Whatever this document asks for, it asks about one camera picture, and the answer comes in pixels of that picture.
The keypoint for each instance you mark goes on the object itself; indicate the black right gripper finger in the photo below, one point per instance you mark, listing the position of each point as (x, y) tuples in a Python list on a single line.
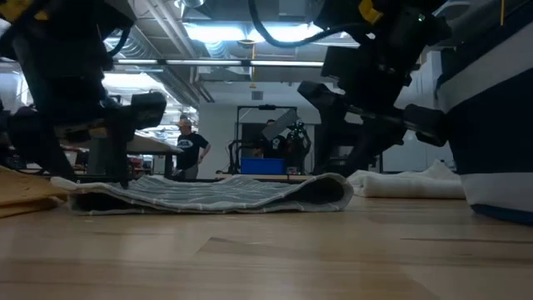
[(333, 137), (375, 141)]

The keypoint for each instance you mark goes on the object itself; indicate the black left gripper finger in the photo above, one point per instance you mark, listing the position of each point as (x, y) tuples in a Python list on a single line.
[(41, 158), (123, 158)]

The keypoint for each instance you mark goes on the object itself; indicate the mustard yellow towel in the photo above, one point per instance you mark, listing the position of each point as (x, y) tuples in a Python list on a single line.
[(25, 191)]

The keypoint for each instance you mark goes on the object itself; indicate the white grid-lined towel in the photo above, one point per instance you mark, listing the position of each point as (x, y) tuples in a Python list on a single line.
[(408, 183)]

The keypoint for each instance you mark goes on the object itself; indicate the grey checked towel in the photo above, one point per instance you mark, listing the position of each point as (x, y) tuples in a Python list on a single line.
[(208, 196)]

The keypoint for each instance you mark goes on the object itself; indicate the black background robot arm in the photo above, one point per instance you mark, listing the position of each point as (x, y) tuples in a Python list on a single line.
[(297, 146), (237, 156)]

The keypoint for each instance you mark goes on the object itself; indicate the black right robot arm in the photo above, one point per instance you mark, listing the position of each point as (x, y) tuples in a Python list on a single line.
[(395, 25)]

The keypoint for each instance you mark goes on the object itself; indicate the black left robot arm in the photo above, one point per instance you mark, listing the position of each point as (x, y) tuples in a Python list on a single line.
[(62, 33)]

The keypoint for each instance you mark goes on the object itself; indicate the white-topped background table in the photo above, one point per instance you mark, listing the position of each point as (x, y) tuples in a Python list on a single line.
[(154, 146)]

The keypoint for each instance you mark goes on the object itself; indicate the whiteboard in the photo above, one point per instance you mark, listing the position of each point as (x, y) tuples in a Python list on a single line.
[(416, 154)]

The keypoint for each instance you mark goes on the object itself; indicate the grey background cloth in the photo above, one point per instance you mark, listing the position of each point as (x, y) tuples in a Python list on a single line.
[(280, 124)]

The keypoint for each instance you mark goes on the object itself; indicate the person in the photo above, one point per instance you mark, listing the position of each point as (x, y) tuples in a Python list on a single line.
[(189, 150), (272, 143)]

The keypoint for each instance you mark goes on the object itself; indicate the blue plastic bin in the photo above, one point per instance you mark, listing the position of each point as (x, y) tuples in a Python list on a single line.
[(262, 166)]

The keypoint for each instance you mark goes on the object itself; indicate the navy and white fabric basket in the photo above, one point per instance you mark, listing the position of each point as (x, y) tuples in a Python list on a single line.
[(491, 125)]

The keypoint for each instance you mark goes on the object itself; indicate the long LED light bar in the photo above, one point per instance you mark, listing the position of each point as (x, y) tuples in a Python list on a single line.
[(208, 62)]

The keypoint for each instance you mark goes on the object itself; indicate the black background station frame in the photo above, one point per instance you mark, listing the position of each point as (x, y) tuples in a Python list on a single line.
[(266, 107)]

